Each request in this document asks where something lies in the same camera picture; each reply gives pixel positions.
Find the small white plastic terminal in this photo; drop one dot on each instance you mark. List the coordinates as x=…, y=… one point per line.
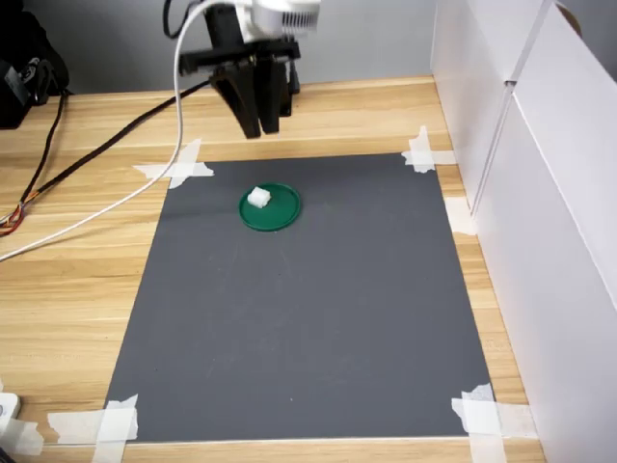
x=259, y=198

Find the round green lid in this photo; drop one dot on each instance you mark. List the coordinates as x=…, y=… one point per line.
x=279, y=212

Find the white partition panel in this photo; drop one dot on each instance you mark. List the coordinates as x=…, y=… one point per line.
x=463, y=72
x=554, y=241

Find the dark grey mat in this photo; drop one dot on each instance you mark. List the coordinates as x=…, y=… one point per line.
x=299, y=313

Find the small white tape piece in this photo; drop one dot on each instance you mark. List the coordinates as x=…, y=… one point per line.
x=458, y=214

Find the white camera box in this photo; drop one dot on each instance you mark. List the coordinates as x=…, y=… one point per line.
x=284, y=17

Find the small white bracket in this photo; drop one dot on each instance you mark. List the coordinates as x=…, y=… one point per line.
x=7, y=412

